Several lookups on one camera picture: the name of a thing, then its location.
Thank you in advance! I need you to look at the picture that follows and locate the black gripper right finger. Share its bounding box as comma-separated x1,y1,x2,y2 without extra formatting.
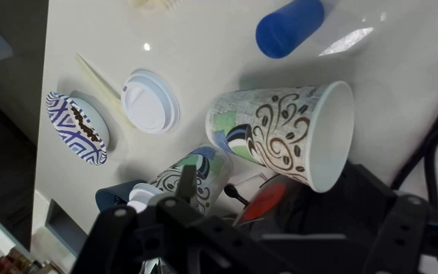
339,164,395,235

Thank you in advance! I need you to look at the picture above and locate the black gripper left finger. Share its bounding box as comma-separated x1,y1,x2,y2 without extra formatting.
176,167,196,203

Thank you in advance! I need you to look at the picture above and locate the lidded patterned paper cup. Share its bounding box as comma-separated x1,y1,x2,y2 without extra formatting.
128,147,233,215

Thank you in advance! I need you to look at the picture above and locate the white plastic cup lid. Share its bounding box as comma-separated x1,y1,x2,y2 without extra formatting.
120,69,179,135

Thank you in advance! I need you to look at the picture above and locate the blue patterned paper plate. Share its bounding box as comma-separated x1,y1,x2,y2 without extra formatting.
45,92,111,167

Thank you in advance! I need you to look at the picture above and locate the blue plastic cylinder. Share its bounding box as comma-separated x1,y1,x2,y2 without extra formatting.
255,0,325,60

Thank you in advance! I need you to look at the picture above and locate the black power cable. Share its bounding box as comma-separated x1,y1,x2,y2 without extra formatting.
389,83,438,211

